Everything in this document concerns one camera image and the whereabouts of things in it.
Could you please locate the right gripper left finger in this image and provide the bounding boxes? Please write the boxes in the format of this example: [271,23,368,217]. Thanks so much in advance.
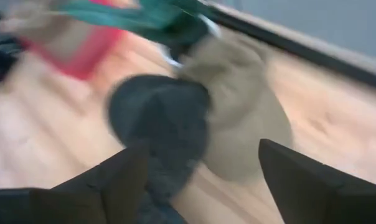
[50,144,150,224]

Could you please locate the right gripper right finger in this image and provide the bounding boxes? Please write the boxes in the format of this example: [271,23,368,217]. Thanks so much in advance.
[258,138,376,224]

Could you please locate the dark grey towel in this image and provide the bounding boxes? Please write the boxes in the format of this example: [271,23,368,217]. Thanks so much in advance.
[106,74,211,224]

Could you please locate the beige cloth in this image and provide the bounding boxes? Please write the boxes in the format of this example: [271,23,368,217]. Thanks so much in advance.
[177,34,293,183]

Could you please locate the pink plastic tray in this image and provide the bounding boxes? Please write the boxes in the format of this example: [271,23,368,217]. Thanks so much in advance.
[19,0,124,80]

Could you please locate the green snake plant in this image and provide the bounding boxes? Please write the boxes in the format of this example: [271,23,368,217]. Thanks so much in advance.
[60,0,214,54]

